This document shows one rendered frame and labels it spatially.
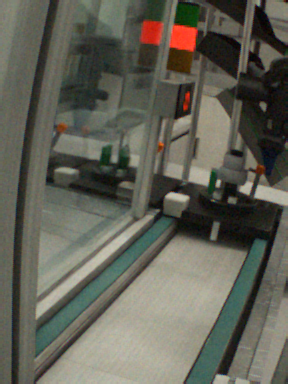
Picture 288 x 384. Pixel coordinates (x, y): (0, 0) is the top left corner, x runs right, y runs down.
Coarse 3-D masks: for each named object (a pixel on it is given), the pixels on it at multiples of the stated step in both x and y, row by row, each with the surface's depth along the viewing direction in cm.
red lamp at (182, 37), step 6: (174, 30) 110; (180, 30) 109; (186, 30) 109; (192, 30) 109; (174, 36) 110; (180, 36) 109; (186, 36) 109; (192, 36) 110; (174, 42) 110; (180, 42) 110; (186, 42) 110; (192, 42) 110; (180, 48) 110; (186, 48) 110; (192, 48) 111
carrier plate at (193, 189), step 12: (180, 192) 140; (192, 192) 141; (192, 204) 132; (276, 204) 144; (168, 216) 128; (192, 216) 127; (204, 216) 126; (216, 216) 127; (228, 216) 128; (240, 216) 129; (252, 216) 131; (264, 216) 132; (228, 228) 125; (240, 228) 124; (252, 228) 123; (264, 228) 124
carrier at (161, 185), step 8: (160, 176) 151; (152, 184) 142; (160, 184) 144; (168, 184) 145; (176, 184) 146; (152, 192) 136; (160, 192) 137; (168, 192) 138; (152, 200) 130; (160, 200) 132
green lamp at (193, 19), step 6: (180, 6) 108; (186, 6) 107; (192, 6) 107; (180, 12) 108; (186, 12) 108; (192, 12) 108; (198, 12) 109; (174, 18) 110; (180, 18) 108; (186, 18) 108; (192, 18) 108; (174, 24) 110; (180, 24) 109; (186, 24) 108; (192, 24) 109
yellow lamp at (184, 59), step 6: (174, 48) 110; (168, 54) 112; (174, 54) 111; (180, 54) 110; (186, 54) 110; (192, 54) 111; (168, 60) 112; (174, 60) 111; (180, 60) 111; (186, 60) 111; (168, 66) 112; (174, 66) 111; (180, 66) 111; (186, 66) 111; (186, 72) 112
